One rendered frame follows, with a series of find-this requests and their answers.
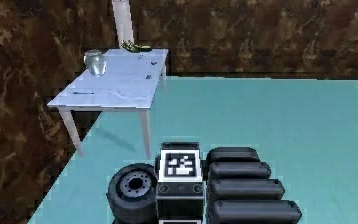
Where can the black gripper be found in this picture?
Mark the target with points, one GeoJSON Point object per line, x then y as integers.
{"type": "Point", "coordinates": [133, 193]}

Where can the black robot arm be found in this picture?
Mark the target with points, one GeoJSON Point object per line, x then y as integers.
{"type": "Point", "coordinates": [243, 186]}

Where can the white table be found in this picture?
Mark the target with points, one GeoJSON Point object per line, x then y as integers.
{"type": "Point", "coordinates": [120, 83]}

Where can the dark pen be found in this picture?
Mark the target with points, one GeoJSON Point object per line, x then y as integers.
{"type": "Point", "coordinates": [83, 93]}

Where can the clear glass vase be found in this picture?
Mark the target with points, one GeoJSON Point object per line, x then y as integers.
{"type": "Point", "coordinates": [95, 63]}

